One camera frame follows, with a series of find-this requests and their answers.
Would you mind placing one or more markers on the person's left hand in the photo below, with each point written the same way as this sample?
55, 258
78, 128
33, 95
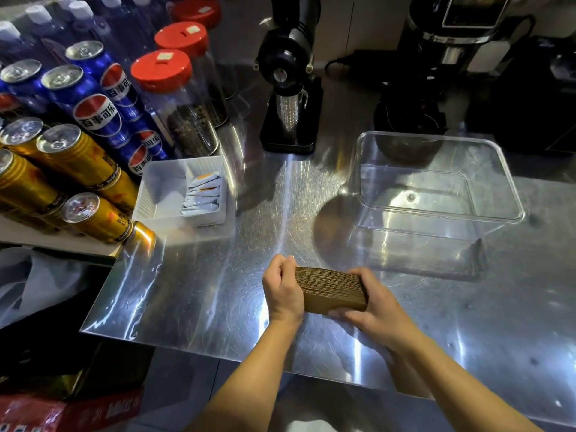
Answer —
281, 296

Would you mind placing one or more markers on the person's right hand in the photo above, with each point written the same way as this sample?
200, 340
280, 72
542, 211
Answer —
384, 317

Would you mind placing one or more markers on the person's left fingers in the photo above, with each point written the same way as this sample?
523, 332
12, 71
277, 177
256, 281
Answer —
285, 265

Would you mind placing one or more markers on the person's right thumb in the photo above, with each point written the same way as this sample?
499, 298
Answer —
362, 276

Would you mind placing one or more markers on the stack of brown cardboard sleeves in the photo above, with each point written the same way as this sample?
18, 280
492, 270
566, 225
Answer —
330, 290

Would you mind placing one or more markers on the person's left forearm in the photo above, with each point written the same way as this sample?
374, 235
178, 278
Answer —
256, 377

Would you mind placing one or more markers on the person's right forearm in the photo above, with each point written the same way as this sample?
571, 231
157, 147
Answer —
454, 391

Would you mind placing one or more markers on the row of white sachets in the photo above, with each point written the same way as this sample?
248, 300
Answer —
202, 195

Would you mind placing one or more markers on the clear plastic container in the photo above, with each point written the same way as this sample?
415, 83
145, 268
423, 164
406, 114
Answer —
432, 188

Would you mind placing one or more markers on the white plastic tray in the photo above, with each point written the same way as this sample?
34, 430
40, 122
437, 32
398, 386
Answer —
162, 193

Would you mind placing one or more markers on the metal dosing cup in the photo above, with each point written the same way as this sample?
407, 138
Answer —
287, 114

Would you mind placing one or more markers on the blue soda can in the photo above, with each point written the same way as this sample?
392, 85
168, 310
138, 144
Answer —
138, 161
22, 80
85, 103
105, 76
150, 141

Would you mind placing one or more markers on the gold drink can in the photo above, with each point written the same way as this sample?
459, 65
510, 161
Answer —
20, 132
96, 218
85, 159
29, 188

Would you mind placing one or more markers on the red-lidded clear jar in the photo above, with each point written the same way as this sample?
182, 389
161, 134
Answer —
198, 11
193, 44
173, 94

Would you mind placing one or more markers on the black coffee grinder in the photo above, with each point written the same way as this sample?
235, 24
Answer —
290, 58

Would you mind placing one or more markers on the black coffee machine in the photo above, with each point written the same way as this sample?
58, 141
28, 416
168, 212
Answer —
432, 62

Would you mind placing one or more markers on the white shelf board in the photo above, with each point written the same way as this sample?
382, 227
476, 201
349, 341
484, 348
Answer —
58, 245

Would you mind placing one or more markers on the black appliance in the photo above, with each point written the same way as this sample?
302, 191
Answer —
526, 94

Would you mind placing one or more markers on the white plastic bag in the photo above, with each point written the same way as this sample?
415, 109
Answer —
40, 283

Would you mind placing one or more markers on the red cardboard box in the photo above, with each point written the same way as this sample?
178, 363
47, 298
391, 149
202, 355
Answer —
67, 411

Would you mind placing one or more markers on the row of clear water bottles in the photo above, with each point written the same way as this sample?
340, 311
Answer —
67, 22

